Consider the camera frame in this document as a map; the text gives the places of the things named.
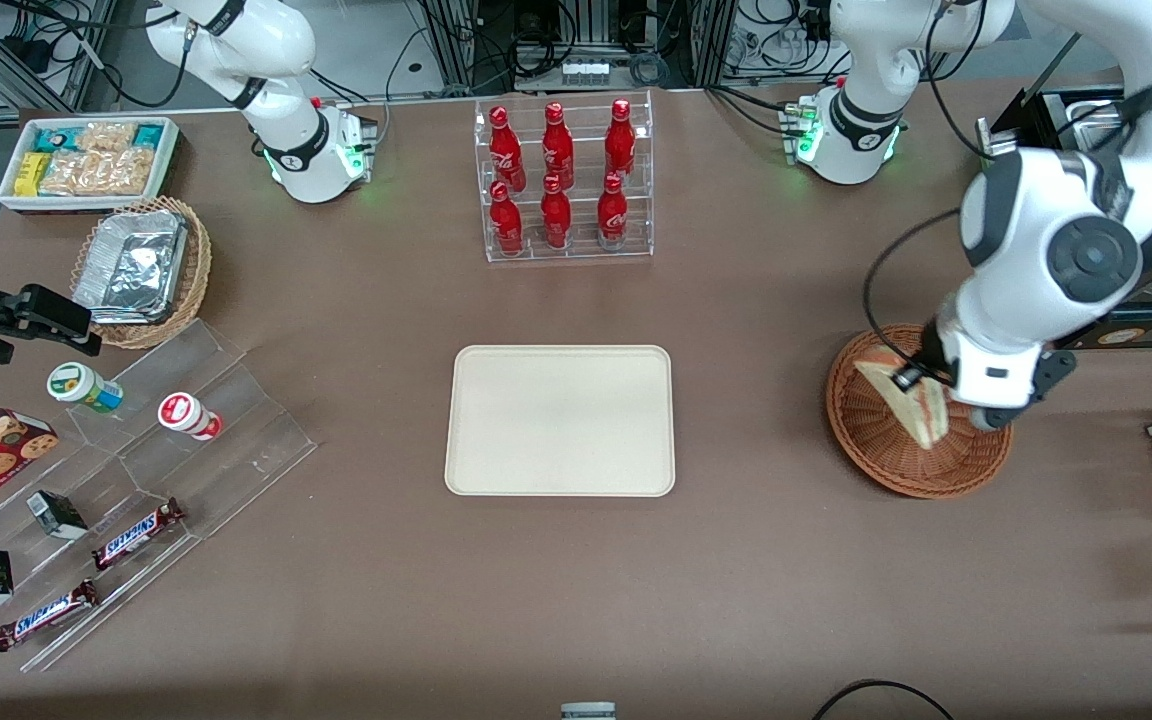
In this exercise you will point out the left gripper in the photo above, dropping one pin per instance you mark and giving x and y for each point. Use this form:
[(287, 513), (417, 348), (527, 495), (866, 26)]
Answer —
[(930, 350)]

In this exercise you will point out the triangular sandwich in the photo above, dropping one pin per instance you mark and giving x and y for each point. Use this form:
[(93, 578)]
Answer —
[(924, 420)]

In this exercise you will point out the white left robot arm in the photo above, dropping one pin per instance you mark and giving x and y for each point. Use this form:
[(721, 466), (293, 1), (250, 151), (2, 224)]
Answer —
[(1056, 250)]

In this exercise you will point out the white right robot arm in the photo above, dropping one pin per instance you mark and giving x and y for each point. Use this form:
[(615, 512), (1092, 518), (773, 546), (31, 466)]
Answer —
[(286, 150)]

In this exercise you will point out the round brown wicker basket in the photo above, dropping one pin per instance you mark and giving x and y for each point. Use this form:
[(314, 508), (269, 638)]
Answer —
[(876, 450)]

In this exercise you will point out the oval wicker basket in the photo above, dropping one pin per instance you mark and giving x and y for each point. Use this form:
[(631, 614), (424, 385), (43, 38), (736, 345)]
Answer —
[(191, 270)]

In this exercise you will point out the beige rectangular tray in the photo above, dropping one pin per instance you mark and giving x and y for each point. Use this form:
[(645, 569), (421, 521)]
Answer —
[(561, 420)]

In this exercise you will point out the green lid yogurt cup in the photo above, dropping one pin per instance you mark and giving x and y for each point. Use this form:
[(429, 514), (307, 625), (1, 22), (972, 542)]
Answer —
[(81, 388)]

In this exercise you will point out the aluminium foil containers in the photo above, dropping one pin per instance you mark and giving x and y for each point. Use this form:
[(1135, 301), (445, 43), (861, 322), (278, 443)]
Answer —
[(131, 265)]

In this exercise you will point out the white snack bin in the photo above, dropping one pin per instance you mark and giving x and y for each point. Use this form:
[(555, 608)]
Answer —
[(11, 200)]

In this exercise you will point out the yellow snack packet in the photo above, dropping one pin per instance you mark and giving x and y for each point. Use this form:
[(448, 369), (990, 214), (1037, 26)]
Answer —
[(31, 175)]

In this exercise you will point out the clear bag of crackers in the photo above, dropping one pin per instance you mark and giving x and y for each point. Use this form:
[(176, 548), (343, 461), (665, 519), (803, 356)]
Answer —
[(101, 172)]

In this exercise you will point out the red lid yogurt cup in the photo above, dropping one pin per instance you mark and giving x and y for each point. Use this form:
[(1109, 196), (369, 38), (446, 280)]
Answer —
[(188, 416)]

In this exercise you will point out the teal snack packet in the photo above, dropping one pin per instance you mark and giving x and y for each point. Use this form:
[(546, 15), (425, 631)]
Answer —
[(61, 138)]

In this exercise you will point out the clear acrylic tiered display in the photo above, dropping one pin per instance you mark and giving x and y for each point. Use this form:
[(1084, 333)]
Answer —
[(236, 440)]

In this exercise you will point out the snickers chocolate bar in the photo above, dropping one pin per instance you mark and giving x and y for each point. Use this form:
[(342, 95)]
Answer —
[(136, 535), (46, 615)]

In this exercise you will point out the black machine yellow control panel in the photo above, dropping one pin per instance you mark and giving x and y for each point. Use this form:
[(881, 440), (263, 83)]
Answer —
[(1041, 120)]

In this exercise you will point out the red cola bottle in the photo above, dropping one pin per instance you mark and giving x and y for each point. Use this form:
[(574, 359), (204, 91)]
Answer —
[(506, 150), (506, 225), (613, 215), (556, 220), (558, 150), (620, 145)]

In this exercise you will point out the clear acrylic bottle rack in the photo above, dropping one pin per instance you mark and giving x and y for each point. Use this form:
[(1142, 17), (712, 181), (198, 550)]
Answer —
[(581, 250)]

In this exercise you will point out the small grey white device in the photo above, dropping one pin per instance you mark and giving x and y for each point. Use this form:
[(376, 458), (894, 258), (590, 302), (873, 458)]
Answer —
[(588, 712)]

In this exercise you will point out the white power strip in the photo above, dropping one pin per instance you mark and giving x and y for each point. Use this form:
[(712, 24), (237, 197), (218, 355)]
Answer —
[(584, 72)]

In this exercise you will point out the aluminium frame rack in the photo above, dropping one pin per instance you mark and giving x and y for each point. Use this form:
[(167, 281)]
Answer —
[(576, 30)]

